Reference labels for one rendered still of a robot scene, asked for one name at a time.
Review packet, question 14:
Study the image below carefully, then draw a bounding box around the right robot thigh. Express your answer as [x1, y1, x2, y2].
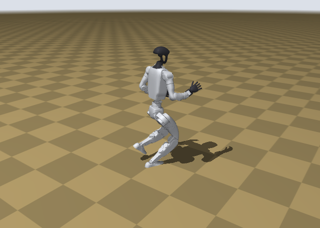
[156, 112, 179, 143]

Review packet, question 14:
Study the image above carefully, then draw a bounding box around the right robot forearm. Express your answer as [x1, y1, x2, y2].
[173, 90, 192, 101]

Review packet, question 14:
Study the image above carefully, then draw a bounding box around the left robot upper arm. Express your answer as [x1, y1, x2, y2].
[139, 66, 151, 91]

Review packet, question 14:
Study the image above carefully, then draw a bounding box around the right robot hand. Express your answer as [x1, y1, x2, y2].
[185, 81, 202, 96]

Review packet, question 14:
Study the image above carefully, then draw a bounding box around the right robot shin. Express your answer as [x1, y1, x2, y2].
[149, 138, 178, 164]

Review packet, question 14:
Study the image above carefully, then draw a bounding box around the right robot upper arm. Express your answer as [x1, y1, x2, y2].
[162, 70, 177, 101]

